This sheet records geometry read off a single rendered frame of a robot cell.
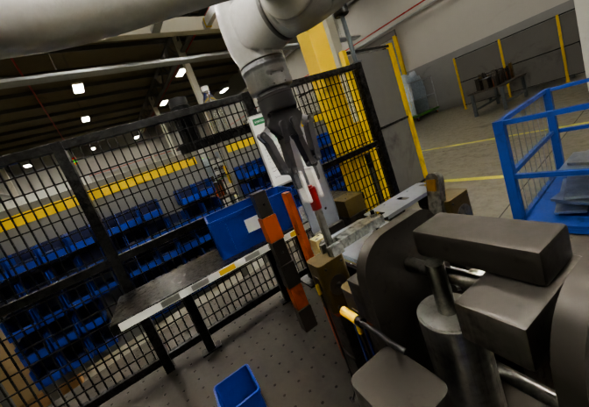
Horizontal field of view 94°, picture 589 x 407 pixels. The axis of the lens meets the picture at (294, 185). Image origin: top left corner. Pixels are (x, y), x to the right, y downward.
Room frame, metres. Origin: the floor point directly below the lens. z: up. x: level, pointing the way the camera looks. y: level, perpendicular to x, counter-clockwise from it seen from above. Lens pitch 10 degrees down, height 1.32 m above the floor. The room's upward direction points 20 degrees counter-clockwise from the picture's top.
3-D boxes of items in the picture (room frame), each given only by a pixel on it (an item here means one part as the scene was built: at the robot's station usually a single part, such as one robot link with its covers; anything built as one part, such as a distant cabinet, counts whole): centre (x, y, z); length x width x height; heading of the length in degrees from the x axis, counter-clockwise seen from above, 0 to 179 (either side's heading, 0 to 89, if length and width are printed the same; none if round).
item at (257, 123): (1.18, -0.01, 1.30); 0.23 x 0.02 x 0.31; 115
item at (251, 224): (0.96, 0.18, 1.09); 0.30 x 0.17 x 0.13; 110
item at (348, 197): (0.94, -0.16, 0.88); 0.08 x 0.08 x 0.36; 25
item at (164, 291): (0.95, 0.21, 1.01); 0.90 x 0.22 x 0.03; 115
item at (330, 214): (0.89, -0.06, 1.17); 0.12 x 0.01 x 0.34; 115
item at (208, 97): (1.18, 0.21, 1.53); 0.07 x 0.07 x 0.20
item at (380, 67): (3.41, -1.37, 1.00); 1.04 x 0.14 x 2.00; 123
